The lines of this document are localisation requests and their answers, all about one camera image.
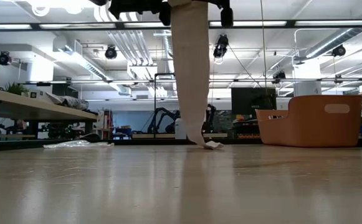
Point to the white elastic bandage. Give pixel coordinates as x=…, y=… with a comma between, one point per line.
x=190, y=77

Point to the clear plastic wrapper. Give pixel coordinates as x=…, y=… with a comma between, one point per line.
x=74, y=144

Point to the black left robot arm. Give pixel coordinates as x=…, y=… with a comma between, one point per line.
x=99, y=2

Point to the background black robot arm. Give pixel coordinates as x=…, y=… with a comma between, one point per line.
x=211, y=116
x=162, y=116

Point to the black monitor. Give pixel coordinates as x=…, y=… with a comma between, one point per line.
x=246, y=99

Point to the dark shelf colourful items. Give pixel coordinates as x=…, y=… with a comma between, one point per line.
x=244, y=127

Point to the grey cloth bundle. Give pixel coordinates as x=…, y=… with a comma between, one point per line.
x=71, y=102

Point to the red white shelf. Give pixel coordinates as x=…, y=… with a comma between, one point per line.
x=106, y=123

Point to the white box appliance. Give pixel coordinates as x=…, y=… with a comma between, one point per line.
x=180, y=129

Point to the white labelled box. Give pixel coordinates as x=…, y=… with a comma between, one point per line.
x=37, y=95

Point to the orange plastic basket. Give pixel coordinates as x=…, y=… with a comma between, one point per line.
x=308, y=124

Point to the wooden side table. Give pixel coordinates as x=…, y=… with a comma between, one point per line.
x=43, y=109

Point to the potted green plant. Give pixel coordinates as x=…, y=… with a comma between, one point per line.
x=16, y=88

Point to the black ceiling camera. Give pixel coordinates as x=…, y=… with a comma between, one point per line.
x=111, y=53
x=279, y=77
x=4, y=58
x=221, y=46
x=339, y=50

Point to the black overhead frame bar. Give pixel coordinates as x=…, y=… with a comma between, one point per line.
x=290, y=23

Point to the black table frame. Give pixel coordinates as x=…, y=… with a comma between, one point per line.
x=12, y=144

